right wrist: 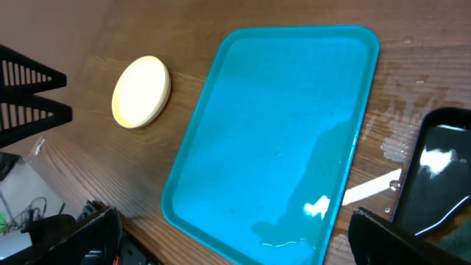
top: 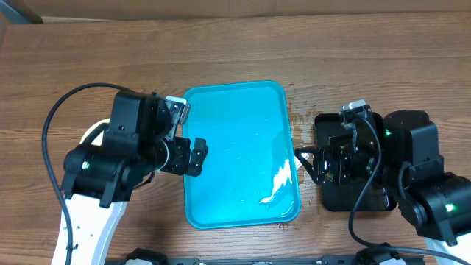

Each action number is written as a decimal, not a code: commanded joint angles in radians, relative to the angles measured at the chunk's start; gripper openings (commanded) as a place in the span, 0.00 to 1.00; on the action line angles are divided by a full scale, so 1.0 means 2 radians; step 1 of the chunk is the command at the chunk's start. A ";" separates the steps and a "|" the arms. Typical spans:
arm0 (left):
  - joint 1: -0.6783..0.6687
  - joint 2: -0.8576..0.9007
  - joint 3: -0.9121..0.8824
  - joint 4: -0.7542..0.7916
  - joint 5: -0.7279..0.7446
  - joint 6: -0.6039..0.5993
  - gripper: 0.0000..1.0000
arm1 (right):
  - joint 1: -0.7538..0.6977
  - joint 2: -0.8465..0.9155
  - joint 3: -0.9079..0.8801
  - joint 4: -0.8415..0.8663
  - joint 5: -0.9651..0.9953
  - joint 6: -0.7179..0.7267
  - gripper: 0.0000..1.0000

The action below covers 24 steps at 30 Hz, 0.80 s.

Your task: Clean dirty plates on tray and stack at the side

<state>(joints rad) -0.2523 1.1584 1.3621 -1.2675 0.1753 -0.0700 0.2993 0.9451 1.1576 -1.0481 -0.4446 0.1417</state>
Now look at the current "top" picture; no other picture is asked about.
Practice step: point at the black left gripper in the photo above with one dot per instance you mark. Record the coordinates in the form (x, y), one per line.
(181, 165)

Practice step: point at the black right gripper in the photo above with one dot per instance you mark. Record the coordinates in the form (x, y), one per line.
(330, 154)

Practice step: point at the green yellow sponge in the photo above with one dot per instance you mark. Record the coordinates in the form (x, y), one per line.
(330, 177)

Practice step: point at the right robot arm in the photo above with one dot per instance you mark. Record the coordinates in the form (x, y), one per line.
(395, 157)

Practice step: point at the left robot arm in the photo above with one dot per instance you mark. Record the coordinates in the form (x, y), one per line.
(112, 160)

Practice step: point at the teal plastic tray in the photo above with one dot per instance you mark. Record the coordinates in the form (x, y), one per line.
(249, 176)

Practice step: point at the black rectangular tray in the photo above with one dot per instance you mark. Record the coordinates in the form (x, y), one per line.
(338, 198)

